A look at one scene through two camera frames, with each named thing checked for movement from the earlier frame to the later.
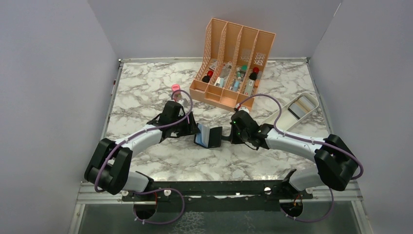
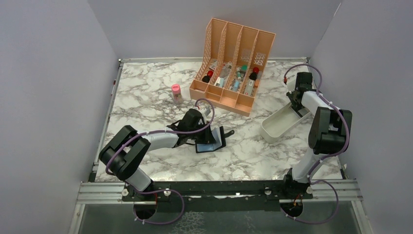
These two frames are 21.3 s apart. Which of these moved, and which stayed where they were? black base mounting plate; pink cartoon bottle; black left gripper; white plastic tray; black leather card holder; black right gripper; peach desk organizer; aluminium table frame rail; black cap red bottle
Moved: black leather card holder; black right gripper; black left gripper
Stayed: black base mounting plate; aluminium table frame rail; pink cartoon bottle; white plastic tray; black cap red bottle; peach desk organizer
